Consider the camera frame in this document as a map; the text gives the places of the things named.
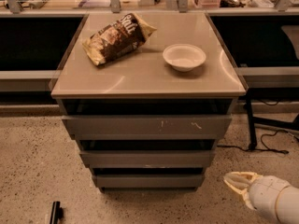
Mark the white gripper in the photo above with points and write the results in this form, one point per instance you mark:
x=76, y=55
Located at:
x=267, y=192

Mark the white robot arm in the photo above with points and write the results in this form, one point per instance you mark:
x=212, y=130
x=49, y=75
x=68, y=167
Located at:
x=287, y=206

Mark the grey top drawer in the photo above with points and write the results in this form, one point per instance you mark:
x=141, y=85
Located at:
x=147, y=127

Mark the grey drawer cabinet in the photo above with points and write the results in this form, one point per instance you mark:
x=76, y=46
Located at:
x=143, y=83

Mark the black table leg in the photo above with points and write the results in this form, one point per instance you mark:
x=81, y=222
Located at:
x=252, y=133

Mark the white bowl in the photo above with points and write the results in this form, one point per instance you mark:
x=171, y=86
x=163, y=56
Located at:
x=184, y=57

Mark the brown salt chip bag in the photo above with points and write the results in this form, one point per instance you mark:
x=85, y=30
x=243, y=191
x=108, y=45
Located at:
x=122, y=36

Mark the black floor object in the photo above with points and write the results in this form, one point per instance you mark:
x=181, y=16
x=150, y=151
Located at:
x=57, y=213

